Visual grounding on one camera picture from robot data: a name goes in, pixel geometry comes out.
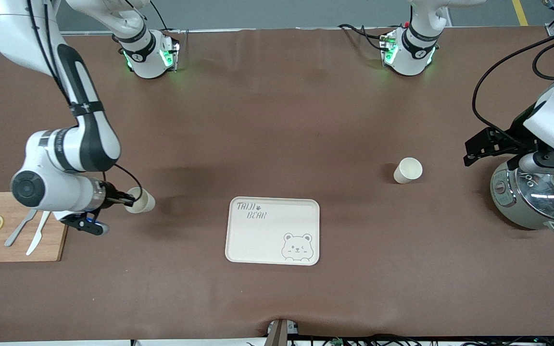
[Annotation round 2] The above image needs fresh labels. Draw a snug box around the white plastic cup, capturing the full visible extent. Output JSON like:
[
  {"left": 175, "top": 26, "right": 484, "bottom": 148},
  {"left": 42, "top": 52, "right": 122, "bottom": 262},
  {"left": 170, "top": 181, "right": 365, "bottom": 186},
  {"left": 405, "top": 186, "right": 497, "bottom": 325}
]
[
  {"left": 124, "top": 187, "right": 156, "bottom": 214},
  {"left": 393, "top": 157, "right": 423, "bottom": 185}
]

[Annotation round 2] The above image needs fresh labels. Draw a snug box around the grey-green electric cooking pot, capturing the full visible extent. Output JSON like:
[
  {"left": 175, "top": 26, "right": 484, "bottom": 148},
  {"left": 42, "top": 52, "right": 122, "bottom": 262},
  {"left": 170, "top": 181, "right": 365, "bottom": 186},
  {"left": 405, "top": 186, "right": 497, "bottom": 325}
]
[{"left": 490, "top": 161, "right": 554, "bottom": 235}]

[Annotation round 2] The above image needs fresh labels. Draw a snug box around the glass pot lid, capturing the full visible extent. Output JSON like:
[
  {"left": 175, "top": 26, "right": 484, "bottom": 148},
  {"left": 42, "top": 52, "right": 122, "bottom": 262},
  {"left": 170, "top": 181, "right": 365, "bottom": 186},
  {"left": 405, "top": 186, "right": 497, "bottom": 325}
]
[{"left": 514, "top": 166, "right": 554, "bottom": 222}]

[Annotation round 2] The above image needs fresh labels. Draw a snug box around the white plastic knife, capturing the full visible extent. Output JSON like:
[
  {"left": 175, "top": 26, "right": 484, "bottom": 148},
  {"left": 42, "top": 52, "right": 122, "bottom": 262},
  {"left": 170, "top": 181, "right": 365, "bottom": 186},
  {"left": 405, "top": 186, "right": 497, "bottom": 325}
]
[{"left": 26, "top": 210, "right": 52, "bottom": 256}]

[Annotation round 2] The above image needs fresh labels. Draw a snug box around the grey plastic knife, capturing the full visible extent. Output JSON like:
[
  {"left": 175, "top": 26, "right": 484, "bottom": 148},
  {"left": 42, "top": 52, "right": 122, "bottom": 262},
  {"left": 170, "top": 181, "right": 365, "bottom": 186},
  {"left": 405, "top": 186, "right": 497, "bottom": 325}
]
[{"left": 4, "top": 209, "right": 38, "bottom": 247}]

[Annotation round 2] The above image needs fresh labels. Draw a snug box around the cream bear print tray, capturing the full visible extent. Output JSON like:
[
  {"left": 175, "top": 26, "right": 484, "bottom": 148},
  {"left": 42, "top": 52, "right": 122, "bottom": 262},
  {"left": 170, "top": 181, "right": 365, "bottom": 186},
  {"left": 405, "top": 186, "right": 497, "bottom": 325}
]
[{"left": 225, "top": 197, "right": 320, "bottom": 266}]

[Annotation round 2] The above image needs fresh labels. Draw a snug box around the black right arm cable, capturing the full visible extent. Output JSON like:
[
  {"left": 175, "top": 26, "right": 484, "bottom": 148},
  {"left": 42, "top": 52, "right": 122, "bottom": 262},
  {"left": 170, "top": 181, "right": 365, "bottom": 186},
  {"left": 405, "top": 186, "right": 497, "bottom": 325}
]
[{"left": 27, "top": 0, "right": 144, "bottom": 202}]

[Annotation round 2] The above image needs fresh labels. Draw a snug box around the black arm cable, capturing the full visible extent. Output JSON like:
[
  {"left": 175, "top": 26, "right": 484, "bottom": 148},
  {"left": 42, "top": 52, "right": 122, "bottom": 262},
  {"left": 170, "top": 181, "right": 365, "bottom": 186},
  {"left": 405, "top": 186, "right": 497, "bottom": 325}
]
[
  {"left": 27, "top": 0, "right": 144, "bottom": 202},
  {"left": 472, "top": 34, "right": 554, "bottom": 145}
]

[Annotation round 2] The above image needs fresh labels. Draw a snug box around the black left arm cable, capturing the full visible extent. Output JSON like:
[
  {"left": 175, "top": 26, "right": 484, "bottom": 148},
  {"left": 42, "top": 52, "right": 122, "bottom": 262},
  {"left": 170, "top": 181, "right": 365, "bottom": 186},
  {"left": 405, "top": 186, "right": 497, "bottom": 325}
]
[{"left": 472, "top": 34, "right": 554, "bottom": 145}]

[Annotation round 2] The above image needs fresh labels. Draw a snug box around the black left base cable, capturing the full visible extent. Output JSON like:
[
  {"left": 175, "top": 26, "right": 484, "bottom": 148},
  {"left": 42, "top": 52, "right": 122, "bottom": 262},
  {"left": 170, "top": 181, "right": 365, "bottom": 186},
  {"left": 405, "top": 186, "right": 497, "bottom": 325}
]
[{"left": 337, "top": 23, "right": 393, "bottom": 53}]

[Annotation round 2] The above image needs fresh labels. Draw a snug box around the black base cable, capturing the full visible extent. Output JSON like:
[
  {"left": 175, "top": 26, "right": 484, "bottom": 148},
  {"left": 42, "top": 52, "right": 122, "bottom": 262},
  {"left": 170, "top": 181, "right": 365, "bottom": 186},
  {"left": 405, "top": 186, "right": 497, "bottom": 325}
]
[
  {"left": 150, "top": 0, "right": 181, "bottom": 34},
  {"left": 337, "top": 23, "right": 393, "bottom": 53}
]

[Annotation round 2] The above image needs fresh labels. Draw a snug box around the black right base cable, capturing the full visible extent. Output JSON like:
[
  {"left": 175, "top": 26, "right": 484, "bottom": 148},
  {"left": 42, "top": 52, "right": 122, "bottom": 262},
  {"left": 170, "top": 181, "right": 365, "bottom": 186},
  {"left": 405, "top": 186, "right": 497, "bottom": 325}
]
[{"left": 150, "top": 0, "right": 181, "bottom": 34}]

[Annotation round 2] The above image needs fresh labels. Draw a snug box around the table edge camera mount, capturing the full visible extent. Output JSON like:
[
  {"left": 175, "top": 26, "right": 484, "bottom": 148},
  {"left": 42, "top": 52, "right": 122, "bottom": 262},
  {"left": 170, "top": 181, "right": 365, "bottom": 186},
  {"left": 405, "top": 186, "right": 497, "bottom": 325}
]
[{"left": 265, "top": 318, "right": 299, "bottom": 346}]

